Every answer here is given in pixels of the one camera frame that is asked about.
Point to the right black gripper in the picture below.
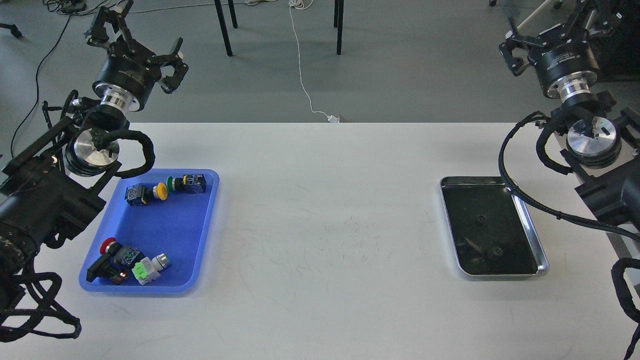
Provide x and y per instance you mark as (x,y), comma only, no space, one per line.
(572,57)

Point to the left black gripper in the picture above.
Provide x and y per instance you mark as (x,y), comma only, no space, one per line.
(125,75)

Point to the yellow push button switch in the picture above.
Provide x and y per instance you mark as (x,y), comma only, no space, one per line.
(139,194)

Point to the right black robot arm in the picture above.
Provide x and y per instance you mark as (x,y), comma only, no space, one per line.
(578,137)

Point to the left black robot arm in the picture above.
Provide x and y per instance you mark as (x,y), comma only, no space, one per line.
(52,187)

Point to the white wheeled stand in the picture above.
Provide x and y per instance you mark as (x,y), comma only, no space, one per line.
(523,12)

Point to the black equipment cart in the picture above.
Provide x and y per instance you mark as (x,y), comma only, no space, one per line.
(618,55)

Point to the black table leg left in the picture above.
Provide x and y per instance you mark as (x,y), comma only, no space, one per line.
(223,25)

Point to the black table leg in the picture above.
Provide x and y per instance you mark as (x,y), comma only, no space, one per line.
(338,20)
(223,25)

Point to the blue plastic tray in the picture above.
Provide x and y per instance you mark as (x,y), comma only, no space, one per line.
(177,227)

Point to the silver metal tray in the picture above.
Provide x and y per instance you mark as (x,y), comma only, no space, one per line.
(509,226)

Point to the red emergency stop button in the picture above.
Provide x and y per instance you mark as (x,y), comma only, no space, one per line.
(115,262)

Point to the black table leg right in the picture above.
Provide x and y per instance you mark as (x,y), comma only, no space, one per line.
(338,20)

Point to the green push button switch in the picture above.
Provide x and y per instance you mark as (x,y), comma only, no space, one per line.
(193,183)

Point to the green white selector switch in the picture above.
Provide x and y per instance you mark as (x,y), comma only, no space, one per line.
(148,269)

